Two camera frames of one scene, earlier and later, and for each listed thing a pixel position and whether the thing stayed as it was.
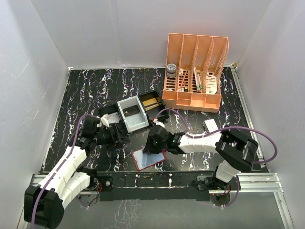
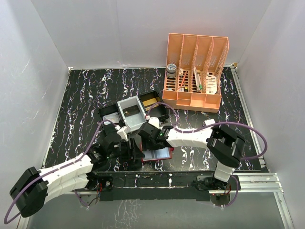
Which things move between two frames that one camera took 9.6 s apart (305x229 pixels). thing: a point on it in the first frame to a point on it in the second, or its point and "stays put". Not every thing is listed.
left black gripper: x=118 y=136 to x=130 y=150
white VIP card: x=114 y=118 stays put
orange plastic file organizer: x=200 y=62 stays put
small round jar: x=171 y=70 stays put
